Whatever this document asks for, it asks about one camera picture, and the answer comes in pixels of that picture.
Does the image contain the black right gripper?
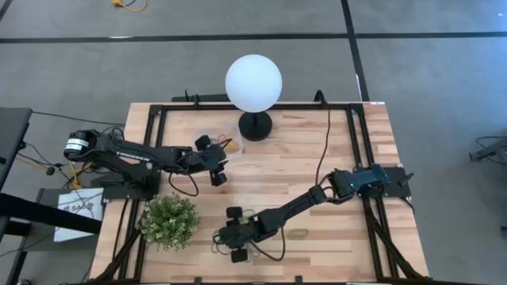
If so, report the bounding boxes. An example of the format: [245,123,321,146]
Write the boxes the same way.
[215,205,263,264]

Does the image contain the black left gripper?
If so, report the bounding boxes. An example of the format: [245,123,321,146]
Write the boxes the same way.
[193,134,230,187]

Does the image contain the clear plastic bin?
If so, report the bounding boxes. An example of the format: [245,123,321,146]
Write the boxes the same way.
[193,124,245,159]

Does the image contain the black flat bar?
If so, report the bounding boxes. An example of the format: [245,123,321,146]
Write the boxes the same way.
[170,93,231,103]

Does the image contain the small artificial green plant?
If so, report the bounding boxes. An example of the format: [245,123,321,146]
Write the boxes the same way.
[138,192,200,253]

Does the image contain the white globe lamp black base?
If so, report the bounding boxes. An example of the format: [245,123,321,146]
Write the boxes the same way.
[224,54,284,143]

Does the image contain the white printed paper sheet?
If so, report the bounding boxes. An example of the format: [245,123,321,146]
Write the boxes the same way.
[53,188,105,242]

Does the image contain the black metal beam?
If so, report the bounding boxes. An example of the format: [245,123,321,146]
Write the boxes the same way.
[0,192,103,235]

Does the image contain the black desk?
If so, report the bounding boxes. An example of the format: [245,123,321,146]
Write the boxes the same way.
[0,106,33,191]

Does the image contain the black floor stand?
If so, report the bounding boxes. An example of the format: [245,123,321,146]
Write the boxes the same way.
[469,136,507,162]

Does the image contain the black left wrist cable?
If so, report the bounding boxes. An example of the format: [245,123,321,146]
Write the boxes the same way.
[168,169,200,198]

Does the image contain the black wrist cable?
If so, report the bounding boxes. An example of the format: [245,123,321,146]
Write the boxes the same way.
[249,227,287,262]
[168,169,200,198]

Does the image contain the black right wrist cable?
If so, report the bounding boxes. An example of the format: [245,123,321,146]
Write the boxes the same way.
[249,227,287,262]

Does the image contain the long black right arm cable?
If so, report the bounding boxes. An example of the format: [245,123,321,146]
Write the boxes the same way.
[314,106,332,187]

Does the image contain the tangled black yellow cables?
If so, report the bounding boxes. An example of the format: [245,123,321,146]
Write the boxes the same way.
[15,126,124,191]

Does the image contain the thin black floor cable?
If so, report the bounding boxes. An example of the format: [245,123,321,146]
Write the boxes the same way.
[31,112,126,127]

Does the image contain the yellow cable with plug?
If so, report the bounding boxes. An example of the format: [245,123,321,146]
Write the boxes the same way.
[111,0,148,13]

